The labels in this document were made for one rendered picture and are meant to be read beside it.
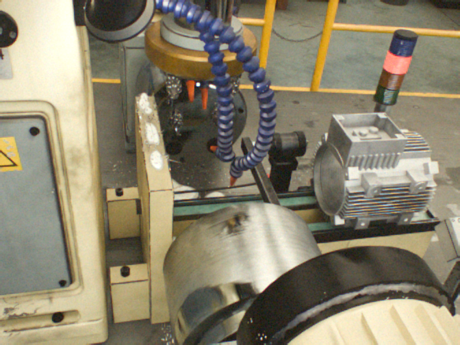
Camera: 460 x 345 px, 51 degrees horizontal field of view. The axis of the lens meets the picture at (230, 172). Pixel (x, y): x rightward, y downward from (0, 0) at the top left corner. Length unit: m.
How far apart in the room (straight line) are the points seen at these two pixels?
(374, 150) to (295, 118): 0.73
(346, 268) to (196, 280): 0.32
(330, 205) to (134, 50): 0.61
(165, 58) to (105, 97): 0.99
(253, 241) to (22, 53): 0.37
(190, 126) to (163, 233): 0.37
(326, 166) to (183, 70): 0.51
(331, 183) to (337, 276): 0.77
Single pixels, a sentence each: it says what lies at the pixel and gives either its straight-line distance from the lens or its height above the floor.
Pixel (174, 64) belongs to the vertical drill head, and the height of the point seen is 1.32.
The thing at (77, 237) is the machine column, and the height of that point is 1.09.
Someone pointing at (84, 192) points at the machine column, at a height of 1.18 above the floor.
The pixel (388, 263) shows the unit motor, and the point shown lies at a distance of 0.39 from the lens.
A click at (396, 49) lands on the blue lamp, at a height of 1.18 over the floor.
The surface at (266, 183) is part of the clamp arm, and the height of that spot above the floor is 1.03.
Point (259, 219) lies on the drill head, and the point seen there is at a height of 1.16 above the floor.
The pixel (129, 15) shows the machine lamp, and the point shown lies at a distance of 0.47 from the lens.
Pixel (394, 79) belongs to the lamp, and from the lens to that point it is 1.33.
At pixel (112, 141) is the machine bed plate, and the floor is 0.80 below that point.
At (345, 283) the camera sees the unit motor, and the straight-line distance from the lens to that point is 0.36.
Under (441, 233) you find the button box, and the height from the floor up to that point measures 1.04.
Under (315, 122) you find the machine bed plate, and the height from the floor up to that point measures 0.80.
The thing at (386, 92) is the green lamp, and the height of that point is 1.06.
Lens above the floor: 1.63
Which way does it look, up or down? 37 degrees down
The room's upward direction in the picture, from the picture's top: 7 degrees clockwise
